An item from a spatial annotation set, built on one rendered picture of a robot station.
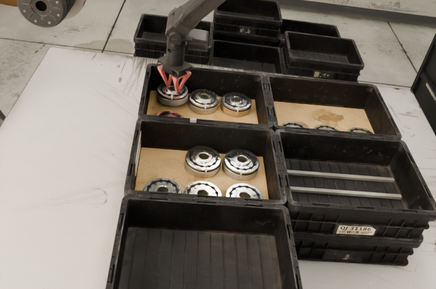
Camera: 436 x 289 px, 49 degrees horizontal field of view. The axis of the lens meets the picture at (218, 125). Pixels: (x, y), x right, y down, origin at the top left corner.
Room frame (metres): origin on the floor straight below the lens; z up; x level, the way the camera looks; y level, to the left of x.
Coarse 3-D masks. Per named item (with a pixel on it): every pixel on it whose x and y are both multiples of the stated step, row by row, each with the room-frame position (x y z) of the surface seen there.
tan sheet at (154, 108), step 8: (152, 96) 1.31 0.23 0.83; (152, 104) 1.27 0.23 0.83; (160, 104) 1.28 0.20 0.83; (184, 104) 1.30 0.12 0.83; (152, 112) 1.22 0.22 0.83; (176, 112) 1.24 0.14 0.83; (184, 112) 1.25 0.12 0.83; (192, 112) 1.26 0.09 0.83; (216, 112) 1.28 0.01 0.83; (256, 112) 1.31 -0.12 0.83; (224, 120) 1.24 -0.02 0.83; (232, 120) 1.25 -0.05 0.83; (240, 120) 1.26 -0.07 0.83; (248, 120) 1.26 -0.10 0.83; (256, 120) 1.27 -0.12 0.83
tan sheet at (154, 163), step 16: (144, 160) 0.99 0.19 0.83; (160, 160) 1.01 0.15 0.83; (176, 160) 1.02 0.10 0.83; (144, 176) 0.93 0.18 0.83; (160, 176) 0.94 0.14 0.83; (176, 176) 0.95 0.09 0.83; (192, 176) 0.96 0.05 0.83; (224, 176) 0.98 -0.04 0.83; (256, 176) 1.00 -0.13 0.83; (224, 192) 0.92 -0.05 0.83
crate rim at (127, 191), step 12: (144, 120) 1.05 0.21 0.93; (156, 120) 1.06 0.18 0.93; (168, 120) 1.07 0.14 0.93; (132, 144) 0.94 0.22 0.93; (276, 144) 1.04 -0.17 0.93; (132, 156) 0.90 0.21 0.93; (276, 156) 0.99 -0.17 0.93; (132, 168) 0.85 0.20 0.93; (276, 168) 0.94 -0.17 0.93; (132, 192) 0.78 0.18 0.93; (144, 192) 0.78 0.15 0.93; (156, 192) 0.79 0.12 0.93; (168, 192) 0.79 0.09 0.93; (276, 204) 0.81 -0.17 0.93
